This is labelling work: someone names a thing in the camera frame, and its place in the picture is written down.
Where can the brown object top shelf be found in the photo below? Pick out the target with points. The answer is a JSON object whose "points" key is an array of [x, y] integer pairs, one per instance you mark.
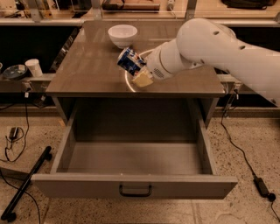
{"points": [[130, 5]]}

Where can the blue pepsi can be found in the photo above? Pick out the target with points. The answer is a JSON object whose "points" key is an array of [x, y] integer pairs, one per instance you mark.
{"points": [[130, 61]]}

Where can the black power adapter right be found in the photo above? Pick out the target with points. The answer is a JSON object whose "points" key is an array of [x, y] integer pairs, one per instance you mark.
{"points": [[261, 187]]}

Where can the dark bag top right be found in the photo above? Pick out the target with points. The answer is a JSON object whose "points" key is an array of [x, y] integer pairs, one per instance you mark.
{"points": [[249, 4]]}

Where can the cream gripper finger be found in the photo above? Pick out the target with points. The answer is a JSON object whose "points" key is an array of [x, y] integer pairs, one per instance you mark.
{"points": [[142, 79]]}

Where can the black power adapter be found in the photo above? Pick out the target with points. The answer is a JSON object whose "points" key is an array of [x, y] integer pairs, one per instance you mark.
{"points": [[261, 187], [13, 133]]}

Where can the white paper cup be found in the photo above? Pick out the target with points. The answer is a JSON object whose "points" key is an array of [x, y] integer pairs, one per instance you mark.
{"points": [[34, 67]]}

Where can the white ceramic bowl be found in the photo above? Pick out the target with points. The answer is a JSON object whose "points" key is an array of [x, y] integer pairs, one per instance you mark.
{"points": [[122, 35]]}

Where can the black bar on floor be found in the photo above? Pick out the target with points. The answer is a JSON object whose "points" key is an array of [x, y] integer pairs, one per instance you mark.
{"points": [[8, 214]]}

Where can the black power adapter left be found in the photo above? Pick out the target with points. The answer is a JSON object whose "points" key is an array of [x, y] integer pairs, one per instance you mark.
{"points": [[13, 133]]}

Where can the black drawer handle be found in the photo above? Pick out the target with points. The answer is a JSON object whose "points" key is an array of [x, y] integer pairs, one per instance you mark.
{"points": [[135, 192]]}

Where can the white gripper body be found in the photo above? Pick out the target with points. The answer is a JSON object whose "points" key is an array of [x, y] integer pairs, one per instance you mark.
{"points": [[154, 66]]}

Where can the open grey drawer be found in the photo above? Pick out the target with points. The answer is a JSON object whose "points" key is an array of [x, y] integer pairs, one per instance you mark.
{"points": [[135, 142]]}

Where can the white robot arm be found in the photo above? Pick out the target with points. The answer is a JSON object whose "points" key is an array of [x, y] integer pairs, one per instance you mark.
{"points": [[202, 42]]}

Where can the dark blue plate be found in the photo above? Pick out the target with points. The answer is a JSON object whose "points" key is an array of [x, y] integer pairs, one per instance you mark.
{"points": [[16, 72]]}

